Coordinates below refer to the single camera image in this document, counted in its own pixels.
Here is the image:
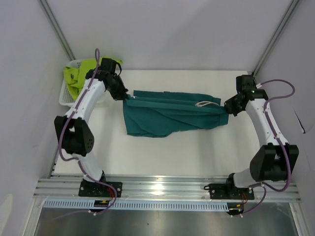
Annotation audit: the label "aluminium mounting rail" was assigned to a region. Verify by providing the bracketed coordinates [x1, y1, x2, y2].
[33, 175, 302, 203]

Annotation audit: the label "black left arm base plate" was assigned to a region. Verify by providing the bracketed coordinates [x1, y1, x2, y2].
[78, 179, 123, 198]

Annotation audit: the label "teal green shorts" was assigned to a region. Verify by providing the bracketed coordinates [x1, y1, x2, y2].
[123, 90, 229, 138]

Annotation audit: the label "white plastic basket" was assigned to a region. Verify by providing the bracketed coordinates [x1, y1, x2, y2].
[59, 59, 96, 107]

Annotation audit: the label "aluminium frame post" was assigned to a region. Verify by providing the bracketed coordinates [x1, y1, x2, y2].
[252, 0, 301, 77]
[38, 0, 75, 60]

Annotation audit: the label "right aluminium frame post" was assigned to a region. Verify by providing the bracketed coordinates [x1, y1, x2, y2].
[252, 0, 301, 77]

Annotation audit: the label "left aluminium frame post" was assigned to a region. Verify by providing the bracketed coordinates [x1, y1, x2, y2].
[38, 0, 75, 60]

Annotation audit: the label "lime green shorts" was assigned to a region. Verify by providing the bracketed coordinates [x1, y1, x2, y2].
[63, 57, 128, 100]

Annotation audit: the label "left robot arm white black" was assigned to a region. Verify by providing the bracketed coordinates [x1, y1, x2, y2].
[54, 58, 128, 197]

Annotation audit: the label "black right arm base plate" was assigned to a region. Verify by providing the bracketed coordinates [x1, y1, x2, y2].
[203, 183, 254, 200]

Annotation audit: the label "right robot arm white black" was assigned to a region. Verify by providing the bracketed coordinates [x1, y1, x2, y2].
[224, 75, 299, 199]

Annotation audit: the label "slotted white cable duct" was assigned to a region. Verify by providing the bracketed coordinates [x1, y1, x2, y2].
[43, 199, 229, 212]

